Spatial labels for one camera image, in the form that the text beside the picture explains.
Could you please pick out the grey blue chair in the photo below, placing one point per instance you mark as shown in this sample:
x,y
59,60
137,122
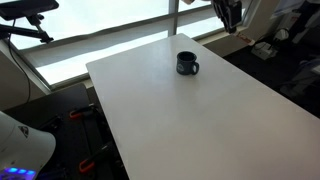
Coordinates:
x,y
305,75

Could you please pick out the black robot stand top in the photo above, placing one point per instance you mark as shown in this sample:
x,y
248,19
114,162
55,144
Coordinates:
x,y
71,133

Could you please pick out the white device on floor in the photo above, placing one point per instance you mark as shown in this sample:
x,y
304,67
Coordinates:
x,y
264,50

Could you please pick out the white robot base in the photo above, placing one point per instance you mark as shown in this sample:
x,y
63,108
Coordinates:
x,y
23,146

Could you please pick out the grey window frame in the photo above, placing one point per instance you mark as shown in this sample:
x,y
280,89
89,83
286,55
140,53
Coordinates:
x,y
173,16

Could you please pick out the orange capped white marker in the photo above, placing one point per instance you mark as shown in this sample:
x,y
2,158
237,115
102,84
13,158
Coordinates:
x,y
246,38

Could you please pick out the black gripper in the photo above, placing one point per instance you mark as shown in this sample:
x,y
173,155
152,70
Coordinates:
x,y
227,5

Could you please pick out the dark blue speckled mug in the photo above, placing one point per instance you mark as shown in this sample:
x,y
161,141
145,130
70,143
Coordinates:
x,y
185,65

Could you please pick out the black camera on mount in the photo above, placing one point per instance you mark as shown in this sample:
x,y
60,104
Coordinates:
x,y
26,8

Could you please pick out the black articulated camera mount arm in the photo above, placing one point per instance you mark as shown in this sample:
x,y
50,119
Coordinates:
x,y
20,31

